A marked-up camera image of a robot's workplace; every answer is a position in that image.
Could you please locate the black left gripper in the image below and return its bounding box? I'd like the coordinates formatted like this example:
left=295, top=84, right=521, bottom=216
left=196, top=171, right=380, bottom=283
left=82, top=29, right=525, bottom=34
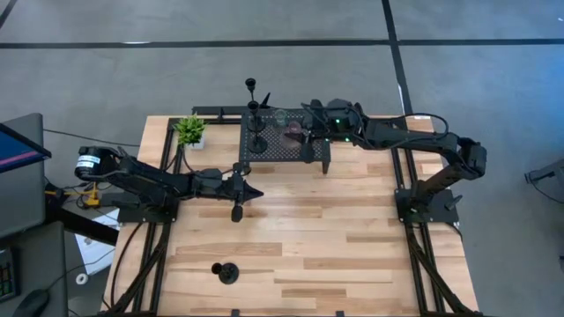
left=196, top=161, right=264, bottom=207

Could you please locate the green ribbed glass candle holder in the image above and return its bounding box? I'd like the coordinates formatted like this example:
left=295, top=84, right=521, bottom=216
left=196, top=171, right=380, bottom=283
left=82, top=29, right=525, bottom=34
left=272, top=108, right=290, bottom=129

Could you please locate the pink ribbed glass candle holder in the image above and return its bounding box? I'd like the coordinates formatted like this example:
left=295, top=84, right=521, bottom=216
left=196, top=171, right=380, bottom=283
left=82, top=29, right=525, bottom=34
left=280, top=121, right=306, bottom=150

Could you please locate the grey floor stand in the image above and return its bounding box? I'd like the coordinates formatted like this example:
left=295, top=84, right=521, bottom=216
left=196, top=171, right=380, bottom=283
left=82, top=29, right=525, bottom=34
left=523, top=157, right=564, bottom=204

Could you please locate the green plant in white pot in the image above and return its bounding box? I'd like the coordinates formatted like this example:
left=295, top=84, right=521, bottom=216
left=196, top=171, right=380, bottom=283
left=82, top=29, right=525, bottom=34
left=174, top=113, right=209, bottom=151

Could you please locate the blue-screen monitor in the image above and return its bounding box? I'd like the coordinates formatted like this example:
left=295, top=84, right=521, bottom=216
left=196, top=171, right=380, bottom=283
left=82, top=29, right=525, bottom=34
left=0, top=122, right=53, bottom=173

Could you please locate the tall black candlestick holder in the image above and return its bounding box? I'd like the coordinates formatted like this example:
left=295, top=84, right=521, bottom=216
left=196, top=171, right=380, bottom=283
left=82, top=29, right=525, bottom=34
left=244, top=77, right=268, bottom=133

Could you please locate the white paper sheet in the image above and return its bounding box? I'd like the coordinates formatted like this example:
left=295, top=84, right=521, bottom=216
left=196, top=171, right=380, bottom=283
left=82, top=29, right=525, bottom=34
left=73, top=208, right=121, bottom=276

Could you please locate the mid-height black candlestick holder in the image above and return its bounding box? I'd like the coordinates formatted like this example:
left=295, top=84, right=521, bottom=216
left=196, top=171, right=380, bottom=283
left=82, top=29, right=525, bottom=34
left=246, top=100, right=269, bottom=154

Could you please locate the black perforated metal shelf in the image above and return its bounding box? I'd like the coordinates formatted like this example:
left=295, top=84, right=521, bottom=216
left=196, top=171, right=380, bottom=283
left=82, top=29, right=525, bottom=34
left=237, top=107, right=332, bottom=175

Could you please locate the black keypad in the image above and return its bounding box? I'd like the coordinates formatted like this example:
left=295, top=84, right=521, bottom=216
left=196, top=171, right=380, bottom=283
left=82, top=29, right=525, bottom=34
left=0, top=247, right=19, bottom=304

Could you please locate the black computer mouse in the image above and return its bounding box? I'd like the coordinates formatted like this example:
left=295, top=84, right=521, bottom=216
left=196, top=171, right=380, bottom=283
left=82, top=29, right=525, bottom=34
left=11, top=288, right=50, bottom=317

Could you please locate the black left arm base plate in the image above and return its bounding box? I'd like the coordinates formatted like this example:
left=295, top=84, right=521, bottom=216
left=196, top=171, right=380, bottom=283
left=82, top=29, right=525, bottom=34
left=115, top=193, right=180, bottom=224

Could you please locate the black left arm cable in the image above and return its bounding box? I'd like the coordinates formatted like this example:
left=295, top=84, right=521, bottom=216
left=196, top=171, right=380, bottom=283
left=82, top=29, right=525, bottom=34
left=178, top=144, right=252, bottom=177

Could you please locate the yellow clamp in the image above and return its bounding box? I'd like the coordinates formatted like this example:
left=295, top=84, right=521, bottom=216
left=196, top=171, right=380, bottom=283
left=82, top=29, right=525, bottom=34
left=45, top=181, right=101, bottom=209

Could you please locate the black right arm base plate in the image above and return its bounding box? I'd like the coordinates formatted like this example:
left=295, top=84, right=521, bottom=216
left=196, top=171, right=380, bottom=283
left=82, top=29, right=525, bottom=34
left=394, top=188, right=460, bottom=224

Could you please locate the thin black floor cable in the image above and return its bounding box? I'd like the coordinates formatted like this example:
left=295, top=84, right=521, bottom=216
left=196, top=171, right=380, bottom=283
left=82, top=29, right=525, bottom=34
left=42, top=128, right=142, bottom=148

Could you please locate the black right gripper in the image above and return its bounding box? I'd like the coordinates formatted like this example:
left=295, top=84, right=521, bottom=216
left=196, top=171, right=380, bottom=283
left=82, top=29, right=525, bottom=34
left=293, top=99, right=367, bottom=144

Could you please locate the black aluminium table frame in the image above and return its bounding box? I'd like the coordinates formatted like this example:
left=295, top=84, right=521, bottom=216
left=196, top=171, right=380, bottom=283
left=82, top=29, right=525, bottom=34
left=99, top=105, right=481, bottom=317

